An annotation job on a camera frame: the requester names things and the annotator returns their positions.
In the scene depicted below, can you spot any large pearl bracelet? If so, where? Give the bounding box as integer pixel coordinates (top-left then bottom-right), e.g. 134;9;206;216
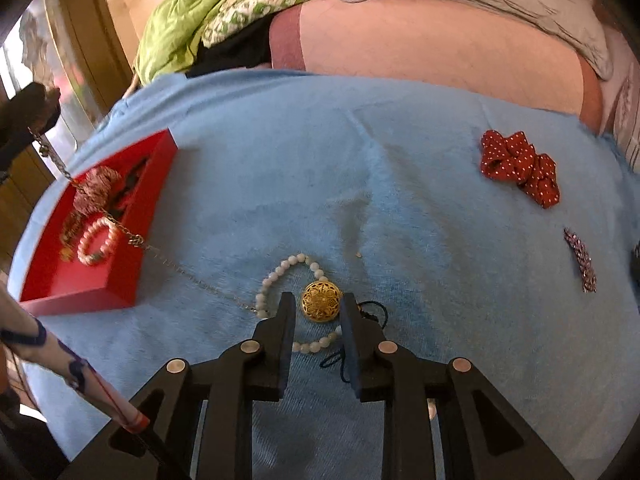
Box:
76;216;120;266

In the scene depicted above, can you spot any pink cushion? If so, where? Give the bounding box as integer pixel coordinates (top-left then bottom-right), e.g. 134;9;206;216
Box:
269;0;603;136

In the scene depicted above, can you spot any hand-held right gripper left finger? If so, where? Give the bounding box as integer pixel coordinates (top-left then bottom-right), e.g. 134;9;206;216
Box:
57;292;296;480

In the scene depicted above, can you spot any dark cloth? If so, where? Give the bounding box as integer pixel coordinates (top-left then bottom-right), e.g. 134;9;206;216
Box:
192;15;276;78

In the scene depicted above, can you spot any blue blanket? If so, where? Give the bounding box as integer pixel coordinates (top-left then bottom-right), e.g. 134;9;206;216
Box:
7;69;640;480

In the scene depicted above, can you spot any black scrunchie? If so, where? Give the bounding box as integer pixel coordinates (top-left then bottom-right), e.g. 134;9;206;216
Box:
107;157;153;211

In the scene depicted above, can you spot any red box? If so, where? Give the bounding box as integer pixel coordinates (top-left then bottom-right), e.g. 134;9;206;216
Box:
19;129;178;317

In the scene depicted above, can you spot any wooden cabinet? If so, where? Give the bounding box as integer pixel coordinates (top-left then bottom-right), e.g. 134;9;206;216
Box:
0;0;143;271

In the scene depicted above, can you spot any red plaid scrunchie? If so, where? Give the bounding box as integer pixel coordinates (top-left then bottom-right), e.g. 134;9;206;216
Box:
74;167;123;213

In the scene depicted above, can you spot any metal chain necklace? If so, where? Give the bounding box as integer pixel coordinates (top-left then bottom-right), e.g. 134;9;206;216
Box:
27;127;263;313

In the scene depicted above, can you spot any white blue patterned stick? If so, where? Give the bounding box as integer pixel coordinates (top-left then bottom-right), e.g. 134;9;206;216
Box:
0;285;191;480

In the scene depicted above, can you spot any green quilt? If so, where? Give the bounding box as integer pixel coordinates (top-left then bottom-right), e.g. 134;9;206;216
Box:
134;0;396;83

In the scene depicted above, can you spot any purple rhinestone hair clip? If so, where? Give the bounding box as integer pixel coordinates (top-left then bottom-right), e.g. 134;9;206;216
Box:
563;227;598;293

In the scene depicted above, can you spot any striped floral pillow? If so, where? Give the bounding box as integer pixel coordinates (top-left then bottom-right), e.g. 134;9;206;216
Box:
600;25;640;171

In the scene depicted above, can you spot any leopard print scrunchie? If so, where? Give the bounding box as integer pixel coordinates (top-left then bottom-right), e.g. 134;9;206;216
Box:
59;212;83;261

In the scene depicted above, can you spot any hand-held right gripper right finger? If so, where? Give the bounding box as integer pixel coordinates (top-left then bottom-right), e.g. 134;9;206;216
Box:
340;292;573;480

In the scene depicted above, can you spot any red polka dot scrunchie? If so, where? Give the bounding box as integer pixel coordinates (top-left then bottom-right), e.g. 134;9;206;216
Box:
480;129;561;209

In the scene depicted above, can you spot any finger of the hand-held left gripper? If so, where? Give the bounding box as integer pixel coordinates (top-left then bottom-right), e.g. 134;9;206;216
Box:
0;82;62;176

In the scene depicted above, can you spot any bead bracelet with gold pendant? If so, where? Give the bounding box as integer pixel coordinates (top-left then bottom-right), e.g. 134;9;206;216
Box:
255;254;391;386

